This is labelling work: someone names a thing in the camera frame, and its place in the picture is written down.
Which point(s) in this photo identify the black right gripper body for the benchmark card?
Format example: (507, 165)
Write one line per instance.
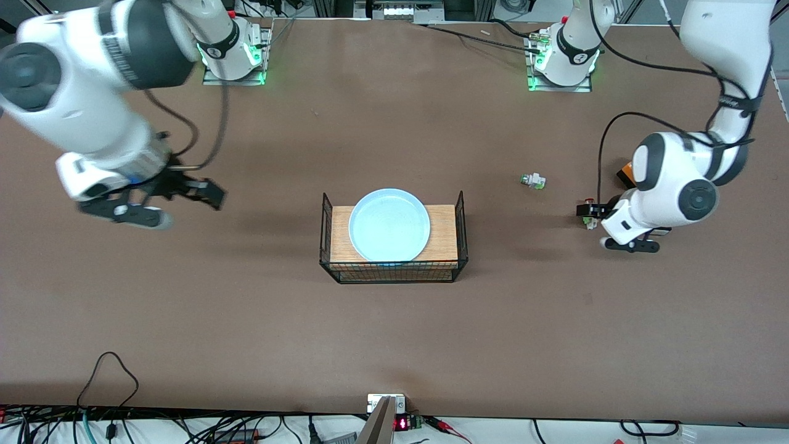
(171, 184)

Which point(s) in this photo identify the red pushbutton switch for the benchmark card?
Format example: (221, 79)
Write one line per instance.
(591, 223)

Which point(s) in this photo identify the light blue plate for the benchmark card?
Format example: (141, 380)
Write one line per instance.
(388, 225)

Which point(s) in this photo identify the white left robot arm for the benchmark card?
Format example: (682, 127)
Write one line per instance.
(672, 179)

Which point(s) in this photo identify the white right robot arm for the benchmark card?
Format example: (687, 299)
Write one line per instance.
(80, 111)

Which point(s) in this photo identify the wooden board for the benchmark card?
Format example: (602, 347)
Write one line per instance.
(444, 240)

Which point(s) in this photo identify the red black probe leads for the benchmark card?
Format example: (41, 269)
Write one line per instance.
(441, 424)

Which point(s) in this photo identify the red digit display module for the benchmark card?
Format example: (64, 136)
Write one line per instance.
(402, 423)

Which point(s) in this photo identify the orange button enclosure box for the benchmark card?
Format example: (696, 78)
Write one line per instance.
(627, 168)

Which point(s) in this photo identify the green pushbutton switch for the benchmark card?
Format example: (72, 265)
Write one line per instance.
(534, 180)

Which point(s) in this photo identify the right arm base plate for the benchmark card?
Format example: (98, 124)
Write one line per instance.
(234, 82)

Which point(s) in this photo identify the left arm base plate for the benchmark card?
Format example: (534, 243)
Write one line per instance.
(561, 89)

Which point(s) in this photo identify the aluminium frame equipment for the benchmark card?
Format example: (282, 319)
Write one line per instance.
(397, 11)

